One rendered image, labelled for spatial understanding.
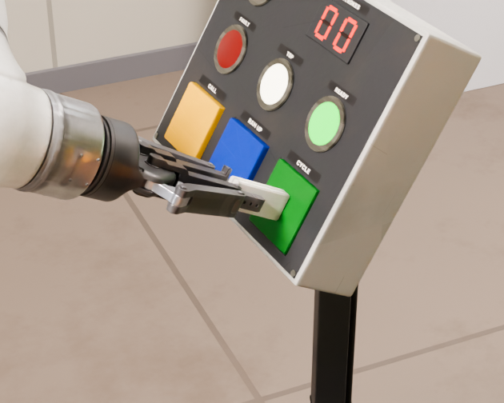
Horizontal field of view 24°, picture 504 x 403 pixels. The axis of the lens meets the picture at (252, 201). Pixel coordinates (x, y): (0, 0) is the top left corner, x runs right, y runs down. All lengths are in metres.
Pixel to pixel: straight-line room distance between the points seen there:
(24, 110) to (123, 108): 2.59
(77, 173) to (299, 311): 1.72
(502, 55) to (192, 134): 2.48
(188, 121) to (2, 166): 0.42
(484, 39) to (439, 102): 2.53
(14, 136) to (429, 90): 0.40
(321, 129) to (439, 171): 2.09
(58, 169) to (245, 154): 0.30
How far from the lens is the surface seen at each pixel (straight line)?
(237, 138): 1.26
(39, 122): 0.98
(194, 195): 1.06
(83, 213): 3.06
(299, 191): 1.17
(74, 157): 1.00
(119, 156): 1.03
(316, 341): 1.46
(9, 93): 0.97
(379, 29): 1.15
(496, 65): 3.73
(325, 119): 1.16
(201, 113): 1.32
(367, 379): 2.52
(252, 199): 1.14
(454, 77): 1.14
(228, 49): 1.32
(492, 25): 3.68
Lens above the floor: 1.65
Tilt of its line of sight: 32 degrees down
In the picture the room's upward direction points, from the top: straight up
